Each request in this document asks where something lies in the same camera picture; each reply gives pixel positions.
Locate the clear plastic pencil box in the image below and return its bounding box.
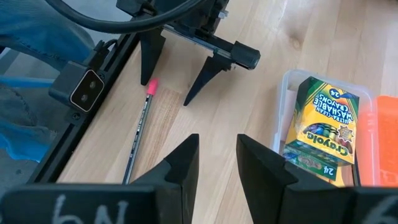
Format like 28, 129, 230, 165
269, 68, 376, 187

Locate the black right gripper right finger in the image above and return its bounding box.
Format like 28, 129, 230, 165
236, 133, 299, 224

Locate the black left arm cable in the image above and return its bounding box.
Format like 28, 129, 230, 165
45, 0, 205, 34

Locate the black table level camera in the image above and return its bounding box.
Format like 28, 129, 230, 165
49, 60, 106, 113

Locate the orange perforated plastic lid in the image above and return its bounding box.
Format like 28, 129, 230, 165
355, 95, 398, 187

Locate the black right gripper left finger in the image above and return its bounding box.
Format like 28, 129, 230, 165
130, 133, 200, 224

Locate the dark pencil with pink eraser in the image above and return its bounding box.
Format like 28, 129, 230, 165
122, 77, 160, 185

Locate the black aluminium table frame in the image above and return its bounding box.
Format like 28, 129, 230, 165
29, 30, 141, 184

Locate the person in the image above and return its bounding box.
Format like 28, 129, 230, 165
0, 0, 96, 162

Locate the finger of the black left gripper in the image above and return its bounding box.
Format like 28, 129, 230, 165
138, 27, 167, 86
183, 56, 233, 107

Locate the yellow green crayon box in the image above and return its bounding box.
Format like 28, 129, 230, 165
281, 76, 361, 187

